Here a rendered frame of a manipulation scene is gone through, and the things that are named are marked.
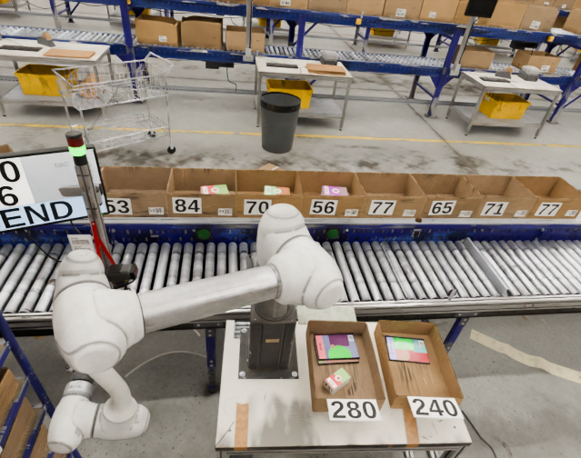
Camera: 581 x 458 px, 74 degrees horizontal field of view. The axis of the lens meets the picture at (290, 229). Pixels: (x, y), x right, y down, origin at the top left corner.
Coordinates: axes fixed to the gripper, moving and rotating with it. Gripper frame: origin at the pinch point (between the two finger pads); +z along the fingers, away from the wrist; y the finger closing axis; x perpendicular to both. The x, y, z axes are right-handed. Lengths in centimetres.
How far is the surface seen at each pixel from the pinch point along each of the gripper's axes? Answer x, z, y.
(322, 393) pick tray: 19, -19, -89
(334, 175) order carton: -7, 116, -120
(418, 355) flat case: 18, -5, -138
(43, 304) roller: 20, 35, 36
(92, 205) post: -43, 27, 0
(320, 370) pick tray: 19, -9, -91
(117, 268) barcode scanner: -13.9, 23.4, -5.3
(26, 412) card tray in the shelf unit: 16.8, -19.5, 22.3
